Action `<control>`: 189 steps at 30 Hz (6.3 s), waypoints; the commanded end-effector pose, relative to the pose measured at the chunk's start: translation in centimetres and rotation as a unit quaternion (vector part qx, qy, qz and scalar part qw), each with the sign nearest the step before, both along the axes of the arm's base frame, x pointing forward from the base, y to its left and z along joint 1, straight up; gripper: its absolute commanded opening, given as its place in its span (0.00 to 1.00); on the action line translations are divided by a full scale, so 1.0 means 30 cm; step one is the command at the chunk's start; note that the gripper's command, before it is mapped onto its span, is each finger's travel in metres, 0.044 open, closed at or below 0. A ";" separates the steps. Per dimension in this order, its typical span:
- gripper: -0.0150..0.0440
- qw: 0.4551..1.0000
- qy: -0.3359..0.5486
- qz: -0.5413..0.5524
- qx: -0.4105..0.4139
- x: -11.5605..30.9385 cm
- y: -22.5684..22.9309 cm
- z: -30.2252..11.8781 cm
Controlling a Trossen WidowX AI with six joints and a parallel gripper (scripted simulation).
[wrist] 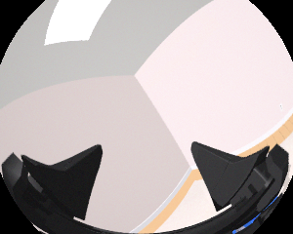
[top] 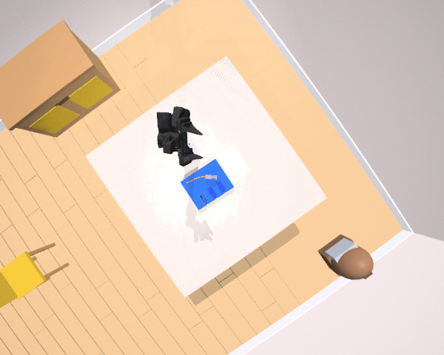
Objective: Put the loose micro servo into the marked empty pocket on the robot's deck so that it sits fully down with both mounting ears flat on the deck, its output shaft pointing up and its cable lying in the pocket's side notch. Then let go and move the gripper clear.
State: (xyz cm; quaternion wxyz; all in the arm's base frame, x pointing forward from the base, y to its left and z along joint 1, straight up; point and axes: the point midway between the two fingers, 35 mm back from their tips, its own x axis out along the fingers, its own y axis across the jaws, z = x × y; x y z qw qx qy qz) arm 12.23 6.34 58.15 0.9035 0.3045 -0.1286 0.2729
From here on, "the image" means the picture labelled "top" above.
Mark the grey micro servo with orange cable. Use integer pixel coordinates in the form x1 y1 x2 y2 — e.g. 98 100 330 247
193 175 217 180

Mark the blue flat platform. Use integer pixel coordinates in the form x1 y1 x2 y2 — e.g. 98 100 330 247
181 159 234 210

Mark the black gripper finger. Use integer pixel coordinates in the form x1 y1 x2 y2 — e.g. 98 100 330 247
184 153 203 164
181 121 203 135

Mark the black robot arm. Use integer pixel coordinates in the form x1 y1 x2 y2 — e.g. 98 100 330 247
157 106 190 156

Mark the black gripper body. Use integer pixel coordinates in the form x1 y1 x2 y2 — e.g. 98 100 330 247
167 118 192 166

